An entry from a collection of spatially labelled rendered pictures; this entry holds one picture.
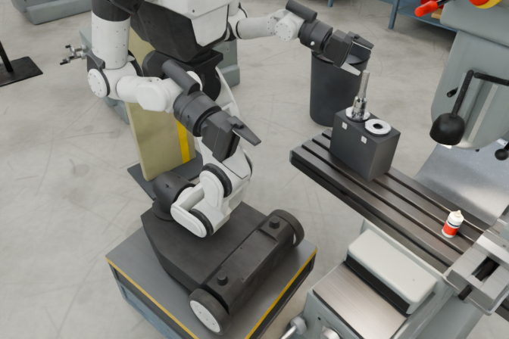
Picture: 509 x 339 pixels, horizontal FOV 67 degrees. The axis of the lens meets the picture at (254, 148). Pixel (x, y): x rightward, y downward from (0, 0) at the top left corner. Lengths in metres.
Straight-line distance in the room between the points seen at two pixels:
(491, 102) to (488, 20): 0.20
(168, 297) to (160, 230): 0.29
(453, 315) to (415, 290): 0.83
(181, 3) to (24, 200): 2.33
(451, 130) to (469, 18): 0.25
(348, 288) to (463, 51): 0.85
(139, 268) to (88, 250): 0.73
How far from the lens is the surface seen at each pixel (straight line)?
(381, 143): 1.41
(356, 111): 1.47
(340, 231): 2.58
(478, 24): 1.00
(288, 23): 1.23
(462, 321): 2.22
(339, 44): 1.22
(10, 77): 4.72
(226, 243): 1.77
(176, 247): 1.78
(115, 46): 1.07
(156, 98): 0.90
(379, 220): 1.45
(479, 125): 1.11
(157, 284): 1.90
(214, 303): 1.59
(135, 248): 2.04
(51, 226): 2.87
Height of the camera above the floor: 1.99
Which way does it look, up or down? 40 degrees down
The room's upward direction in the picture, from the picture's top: straight up
